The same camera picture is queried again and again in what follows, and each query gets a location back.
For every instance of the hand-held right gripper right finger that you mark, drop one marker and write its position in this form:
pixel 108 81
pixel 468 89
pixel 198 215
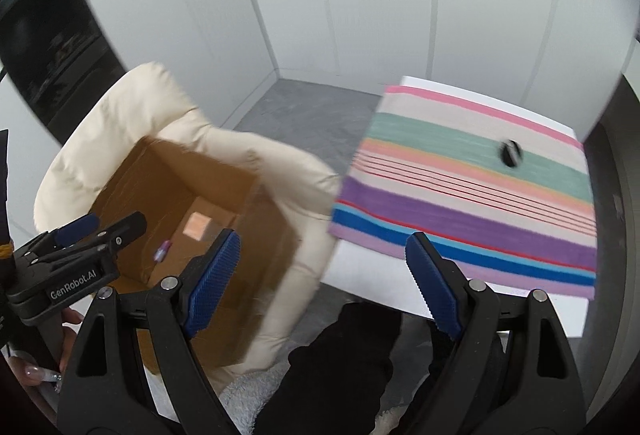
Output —
pixel 432 285

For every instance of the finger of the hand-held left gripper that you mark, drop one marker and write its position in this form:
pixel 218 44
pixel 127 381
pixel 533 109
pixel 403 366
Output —
pixel 125 227
pixel 75 227

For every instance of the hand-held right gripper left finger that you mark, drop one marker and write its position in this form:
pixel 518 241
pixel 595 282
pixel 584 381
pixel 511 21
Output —
pixel 212 282

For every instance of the small purple packet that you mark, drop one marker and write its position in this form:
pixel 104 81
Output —
pixel 162 251

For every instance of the brown cardboard box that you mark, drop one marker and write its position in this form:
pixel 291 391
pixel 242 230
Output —
pixel 165 175

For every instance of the person's left hand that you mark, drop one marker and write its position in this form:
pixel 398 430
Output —
pixel 30 367

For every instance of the white table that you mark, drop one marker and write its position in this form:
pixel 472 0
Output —
pixel 370 285

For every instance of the striped colourful cloth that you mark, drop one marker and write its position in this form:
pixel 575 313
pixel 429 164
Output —
pixel 450 215

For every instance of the person's legs in black pants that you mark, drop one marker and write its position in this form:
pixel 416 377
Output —
pixel 340 365

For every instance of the cream padded chair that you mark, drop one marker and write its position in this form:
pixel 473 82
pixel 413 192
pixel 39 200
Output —
pixel 150 105

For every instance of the black round compact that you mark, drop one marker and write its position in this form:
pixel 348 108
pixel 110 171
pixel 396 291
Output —
pixel 510 154

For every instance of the black glass cabinet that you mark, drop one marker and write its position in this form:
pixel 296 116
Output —
pixel 45 40

